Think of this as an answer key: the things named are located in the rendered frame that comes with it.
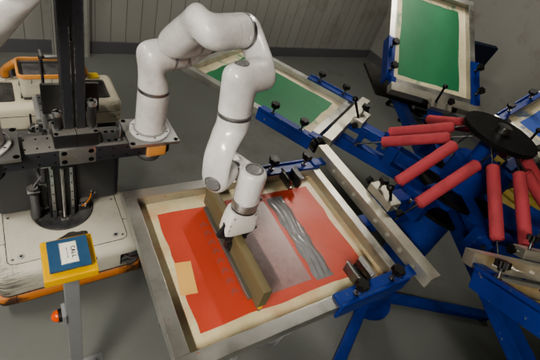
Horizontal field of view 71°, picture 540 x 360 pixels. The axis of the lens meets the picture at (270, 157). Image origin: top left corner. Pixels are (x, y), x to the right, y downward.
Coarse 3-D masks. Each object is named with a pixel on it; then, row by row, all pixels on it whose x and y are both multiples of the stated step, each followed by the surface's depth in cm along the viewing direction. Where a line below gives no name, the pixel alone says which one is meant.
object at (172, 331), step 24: (144, 192) 122; (168, 192) 125; (192, 192) 131; (336, 192) 150; (144, 240) 109; (360, 240) 138; (144, 264) 104; (384, 264) 129; (168, 312) 95; (312, 312) 107; (336, 312) 113; (168, 336) 91; (240, 336) 96; (264, 336) 98
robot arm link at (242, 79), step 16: (256, 32) 90; (256, 48) 92; (240, 64) 85; (256, 64) 87; (272, 64) 91; (224, 80) 86; (240, 80) 84; (256, 80) 87; (272, 80) 91; (224, 96) 87; (240, 96) 86; (224, 112) 89; (240, 112) 89
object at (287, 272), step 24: (288, 240) 129; (312, 240) 132; (336, 240) 135; (192, 264) 112; (216, 264) 114; (264, 264) 119; (288, 264) 122; (336, 264) 127; (216, 288) 108; (288, 288) 115; (312, 288) 117; (192, 312) 101; (216, 312) 103; (240, 312) 105
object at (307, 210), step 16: (272, 192) 145; (288, 192) 148; (304, 192) 150; (304, 208) 143; (320, 208) 146; (160, 224) 119; (176, 224) 121; (192, 224) 123; (256, 224) 131; (272, 224) 133; (304, 224) 137; (320, 224) 139; (176, 240) 116; (192, 240) 118; (256, 240) 125; (272, 240) 127; (176, 256) 112; (192, 256) 114; (208, 256) 115
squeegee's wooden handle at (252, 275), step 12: (216, 204) 119; (216, 216) 120; (240, 240) 111; (240, 252) 109; (240, 264) 109; (252, 264) 106; (252, 276) 104; (252, 288) 105; (264, 288) 101; (252, 300) 106; (264, 300) 103
